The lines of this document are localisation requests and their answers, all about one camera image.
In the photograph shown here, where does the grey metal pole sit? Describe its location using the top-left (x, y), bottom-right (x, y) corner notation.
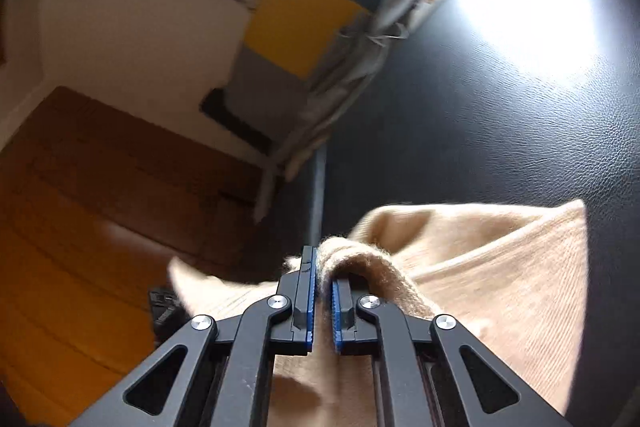
top-left (309, 142), bottom-right (328, 248)

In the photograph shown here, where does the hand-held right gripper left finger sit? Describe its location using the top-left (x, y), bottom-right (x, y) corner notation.
top-left (70, 246), bottom-right (317, 427)

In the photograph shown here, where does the beige knit sweater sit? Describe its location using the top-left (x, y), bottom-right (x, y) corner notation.
top-left (167, 199), bottom-right (590, 427)

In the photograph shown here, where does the grey yellow black colour-block cushion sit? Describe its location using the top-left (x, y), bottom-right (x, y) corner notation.
top-left (200, 0), bottom-right (441, 158)

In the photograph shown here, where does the grey crumpled garment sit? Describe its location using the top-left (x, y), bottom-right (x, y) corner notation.
top-left (272, 0), bottom-right (443, 182)

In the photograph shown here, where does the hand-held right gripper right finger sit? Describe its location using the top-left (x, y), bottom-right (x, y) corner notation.
top-left (331, 277), bottom-right (576, 427)

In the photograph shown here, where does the white chair frame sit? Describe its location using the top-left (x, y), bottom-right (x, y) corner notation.
top-left (252, 147), bottom-right (293, 224)

